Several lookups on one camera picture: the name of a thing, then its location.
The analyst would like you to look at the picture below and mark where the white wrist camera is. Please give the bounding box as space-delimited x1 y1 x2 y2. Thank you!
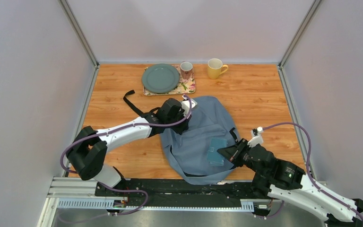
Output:
248 127 264 148
181 94 198 119

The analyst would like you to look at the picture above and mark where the pink patterned mug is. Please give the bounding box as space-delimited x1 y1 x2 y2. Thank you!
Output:
180 61 193 80

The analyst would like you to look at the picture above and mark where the floral serving tray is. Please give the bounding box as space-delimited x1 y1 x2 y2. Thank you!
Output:
143 64 196 96

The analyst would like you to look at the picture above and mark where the small teal wallet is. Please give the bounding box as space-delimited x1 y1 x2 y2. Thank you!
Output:
207 138 227 166

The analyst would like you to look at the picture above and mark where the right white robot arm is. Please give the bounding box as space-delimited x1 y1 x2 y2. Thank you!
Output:
217 137 363 227

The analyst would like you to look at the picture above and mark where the blue-grey fabric backpack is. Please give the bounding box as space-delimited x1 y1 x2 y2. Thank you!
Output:
123 90 240 185

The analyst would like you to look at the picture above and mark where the purple cable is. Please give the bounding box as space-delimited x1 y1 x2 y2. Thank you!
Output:
261 122 363 227
59 95 193 217

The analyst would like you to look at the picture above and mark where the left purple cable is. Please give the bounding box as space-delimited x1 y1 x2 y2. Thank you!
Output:
59 95 193 217

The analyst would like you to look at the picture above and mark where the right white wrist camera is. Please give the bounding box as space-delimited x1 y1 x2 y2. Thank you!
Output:
248 127 264 148

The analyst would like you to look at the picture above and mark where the aluminium front frame rail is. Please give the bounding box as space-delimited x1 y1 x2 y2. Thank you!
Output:
37 177 340 227

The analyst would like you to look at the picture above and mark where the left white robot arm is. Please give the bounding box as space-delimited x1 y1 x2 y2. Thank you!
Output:
60 95 198 196

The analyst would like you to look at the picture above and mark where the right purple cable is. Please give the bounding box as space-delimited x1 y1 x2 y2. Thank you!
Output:
261 122 363 227

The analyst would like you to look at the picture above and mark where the yellow ceramic mug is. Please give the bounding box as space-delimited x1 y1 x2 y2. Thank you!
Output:
207 58 229 79

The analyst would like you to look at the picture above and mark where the green ceramic plate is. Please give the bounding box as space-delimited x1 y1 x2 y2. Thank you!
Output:
141 63 180 94

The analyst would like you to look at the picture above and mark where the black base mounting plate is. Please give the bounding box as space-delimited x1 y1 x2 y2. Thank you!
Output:
95 178 278 209

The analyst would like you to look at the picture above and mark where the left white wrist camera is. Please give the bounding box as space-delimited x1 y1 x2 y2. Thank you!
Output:
181 94 198 119

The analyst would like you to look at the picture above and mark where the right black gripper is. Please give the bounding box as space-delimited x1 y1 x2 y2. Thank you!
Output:
217 139 268 179

